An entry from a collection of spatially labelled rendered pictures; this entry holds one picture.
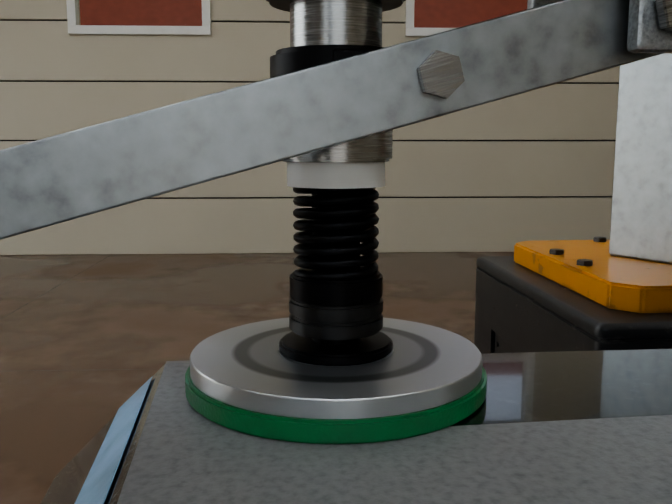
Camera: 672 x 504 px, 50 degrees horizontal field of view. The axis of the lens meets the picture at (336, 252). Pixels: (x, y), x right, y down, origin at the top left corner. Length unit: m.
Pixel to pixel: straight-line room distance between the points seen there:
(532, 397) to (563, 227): 6.30
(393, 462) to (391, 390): 0.05
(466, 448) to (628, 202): 0.97
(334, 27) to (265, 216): 5.95
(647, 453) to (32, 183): 0.39
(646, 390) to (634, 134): 0.84
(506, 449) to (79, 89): 6.34
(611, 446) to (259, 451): 0.21
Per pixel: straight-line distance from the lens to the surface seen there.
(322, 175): 0.48
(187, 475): 0.42
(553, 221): 6.79
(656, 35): 0.51
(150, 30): 6.54
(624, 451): 0.47
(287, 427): 0.45
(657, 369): 0.63
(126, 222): 6.60
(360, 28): 0.49
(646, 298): 1.13
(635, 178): 1.36
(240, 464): 0.42
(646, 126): 1.35
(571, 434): 0.48
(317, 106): 0.45
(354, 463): 0.42
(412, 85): 0.47
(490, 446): 0.45
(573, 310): 1.13
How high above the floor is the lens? 0.98
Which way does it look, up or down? 9 degrees down
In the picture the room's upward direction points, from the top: straight up
